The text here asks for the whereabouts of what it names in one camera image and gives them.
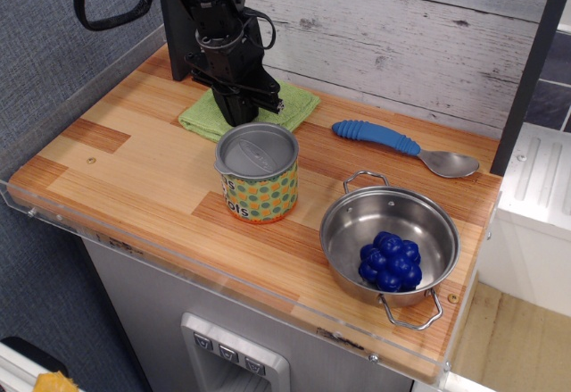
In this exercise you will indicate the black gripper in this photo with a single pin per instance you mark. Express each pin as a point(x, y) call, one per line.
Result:
point(234, 59)

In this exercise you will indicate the green cloth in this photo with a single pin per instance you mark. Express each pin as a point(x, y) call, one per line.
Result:
point(206, 120)

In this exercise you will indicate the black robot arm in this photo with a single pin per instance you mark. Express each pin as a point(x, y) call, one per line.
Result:
point(214, 16)

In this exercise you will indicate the dotted can with grey lid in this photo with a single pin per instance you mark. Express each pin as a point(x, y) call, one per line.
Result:
point(258, 166)

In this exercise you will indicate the stainless steel pot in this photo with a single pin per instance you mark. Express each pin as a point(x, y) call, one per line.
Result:
point(354, 220)

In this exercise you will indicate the blue toy grapes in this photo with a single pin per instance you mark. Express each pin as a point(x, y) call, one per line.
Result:
point(391, 263)

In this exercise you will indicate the grey toy fridge cabinet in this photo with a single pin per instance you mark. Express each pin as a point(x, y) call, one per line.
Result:
point(150, 300)

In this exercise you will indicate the clear acrylic table guard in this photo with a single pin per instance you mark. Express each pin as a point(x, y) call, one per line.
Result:
point(89, 135)

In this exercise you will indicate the silver dispenser button panel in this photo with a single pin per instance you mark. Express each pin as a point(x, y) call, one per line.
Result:
point(225, 361)

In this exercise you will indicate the white toy sink unit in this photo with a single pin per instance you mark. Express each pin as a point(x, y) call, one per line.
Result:
point(526, 253)

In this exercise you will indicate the yellow object at corner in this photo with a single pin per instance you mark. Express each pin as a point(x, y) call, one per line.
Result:
point(54, 382)

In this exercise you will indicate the dark grey left post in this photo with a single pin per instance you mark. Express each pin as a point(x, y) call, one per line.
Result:
point(180, 35)

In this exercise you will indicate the dark grey post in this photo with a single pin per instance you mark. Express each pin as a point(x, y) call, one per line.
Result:
point(543, 39)
point(180, 35)

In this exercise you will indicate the blue handled metal spoon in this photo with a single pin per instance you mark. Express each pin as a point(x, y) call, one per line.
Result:
point(444, 164)

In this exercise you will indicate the dark grey right post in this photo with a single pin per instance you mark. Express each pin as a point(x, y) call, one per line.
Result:
point(543, 39)

